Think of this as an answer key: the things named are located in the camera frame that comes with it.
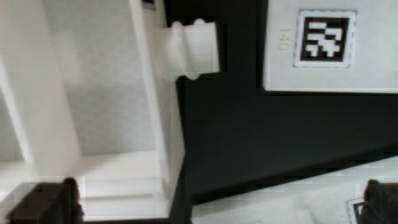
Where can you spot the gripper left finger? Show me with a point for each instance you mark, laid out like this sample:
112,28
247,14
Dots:
50,205

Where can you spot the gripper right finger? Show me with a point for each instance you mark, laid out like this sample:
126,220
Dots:
380,203

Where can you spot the white cabinet body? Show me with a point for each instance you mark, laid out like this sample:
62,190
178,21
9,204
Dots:
94,55

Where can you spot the white small door part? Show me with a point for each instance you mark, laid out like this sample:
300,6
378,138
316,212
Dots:
330,46

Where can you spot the white U-shaped fence frame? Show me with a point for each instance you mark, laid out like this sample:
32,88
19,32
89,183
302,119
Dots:
320,200

